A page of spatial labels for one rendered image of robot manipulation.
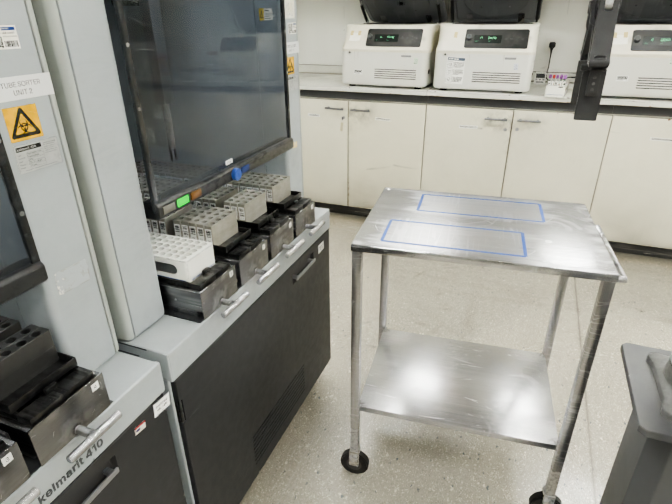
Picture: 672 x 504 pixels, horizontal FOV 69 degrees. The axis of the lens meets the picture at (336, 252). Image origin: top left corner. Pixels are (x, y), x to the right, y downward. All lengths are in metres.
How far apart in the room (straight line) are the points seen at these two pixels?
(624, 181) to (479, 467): 2.00
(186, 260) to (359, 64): 2.39
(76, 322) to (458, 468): 1.26
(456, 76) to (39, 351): 2.68
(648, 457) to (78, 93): 1.18
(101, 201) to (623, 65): 2.70
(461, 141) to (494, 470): 2.01
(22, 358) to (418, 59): 2.70
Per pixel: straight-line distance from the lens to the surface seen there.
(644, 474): 1.16
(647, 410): 1.05
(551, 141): 3.14
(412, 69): 3.16
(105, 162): 0.95
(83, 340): 0.98
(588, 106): 0.81
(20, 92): 0.85
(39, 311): 0.94
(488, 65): 3.10
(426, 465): 1.76
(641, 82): 3.13
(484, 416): 1.54
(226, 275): 1.13
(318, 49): 4.03
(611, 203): 3.27
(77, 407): 0.89
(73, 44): 0.91
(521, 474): 1.81
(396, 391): 1.57
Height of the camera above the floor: 1.33
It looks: 26 degrees down
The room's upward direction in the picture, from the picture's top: straight up
